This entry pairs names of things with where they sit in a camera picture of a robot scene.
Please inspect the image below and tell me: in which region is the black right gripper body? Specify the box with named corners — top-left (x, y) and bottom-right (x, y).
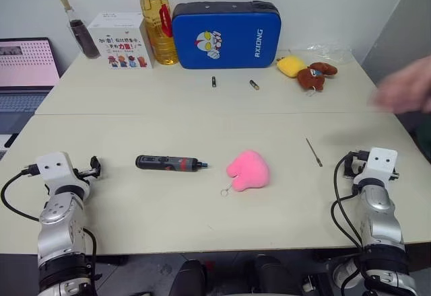
top-left (350, 150), bottom-right (370, 176)

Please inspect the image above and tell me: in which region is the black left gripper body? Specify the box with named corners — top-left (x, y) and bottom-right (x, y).
top-left (72, 166), bottom-right (94, 180)

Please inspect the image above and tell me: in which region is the long thin screwdriver bit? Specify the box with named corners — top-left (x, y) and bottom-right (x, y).
top-left (305, 137), bottom-right (324, 168)

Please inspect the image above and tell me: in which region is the person's bare hand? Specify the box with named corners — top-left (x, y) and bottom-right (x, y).
top-left (366, 54), bottom-right (431, 114)

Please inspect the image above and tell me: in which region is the brown plush toy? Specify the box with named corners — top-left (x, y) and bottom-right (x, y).
top-left (296, 61), bottom-right (339, 93)

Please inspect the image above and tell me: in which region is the pink plush toy keyring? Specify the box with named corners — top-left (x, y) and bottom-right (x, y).
top-left (220, 150), bottom-right (271, 196)

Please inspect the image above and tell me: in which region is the white shoe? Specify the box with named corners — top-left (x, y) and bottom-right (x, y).
top-left (332, 258), bottom-right (360, 291)

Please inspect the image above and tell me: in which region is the clear plastic bag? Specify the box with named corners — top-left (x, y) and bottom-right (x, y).
top-left (305, 39), bottom-right (352, 65)

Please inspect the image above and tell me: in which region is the yellow plush toy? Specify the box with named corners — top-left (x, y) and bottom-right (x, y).
top-left (276, 54), bottom-right (308, 78)

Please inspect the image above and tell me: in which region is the open grey laptop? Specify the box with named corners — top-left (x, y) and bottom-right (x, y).
top-left (0, 36), bottom-right (62, 136)

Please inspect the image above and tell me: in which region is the white printed cardboard box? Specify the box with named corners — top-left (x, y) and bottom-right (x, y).
top-left (87, 11), bottom-right (157, 70)

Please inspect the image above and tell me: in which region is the corked dark liquid glass bottle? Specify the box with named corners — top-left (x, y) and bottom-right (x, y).
top-left (60, 0), bottom-right (102, 60)

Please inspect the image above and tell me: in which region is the dark rounded shape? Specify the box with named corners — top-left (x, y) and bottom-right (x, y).
top-left (167, 258), bottom-right (207, 296)
top-left (251, 254), bottom-right (304, 296)

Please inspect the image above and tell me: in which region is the yellow cooking oil bottle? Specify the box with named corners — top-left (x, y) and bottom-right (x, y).
top-left (139, 0), bottom-right (180, 66)

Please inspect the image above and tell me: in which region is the blue cartoon print case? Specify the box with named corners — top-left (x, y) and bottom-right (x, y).
top-left (171, 1), bottom-right (282, 70)

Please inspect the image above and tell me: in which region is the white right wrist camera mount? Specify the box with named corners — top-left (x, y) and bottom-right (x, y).
top-left (352, 147), bottom-right (399, 186)

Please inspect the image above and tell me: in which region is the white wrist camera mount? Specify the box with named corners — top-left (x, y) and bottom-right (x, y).
top-left (352, 147), bottom-right (399, 186)
top-left (35, 151), bottom-right (90, 196)

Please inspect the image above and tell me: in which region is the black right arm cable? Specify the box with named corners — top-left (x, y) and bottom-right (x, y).
top-left (329, 153), bottom-right (367, 262)

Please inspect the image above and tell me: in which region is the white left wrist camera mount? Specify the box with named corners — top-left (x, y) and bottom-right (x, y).
top-left (35, 151), bottom-right (90, 196)

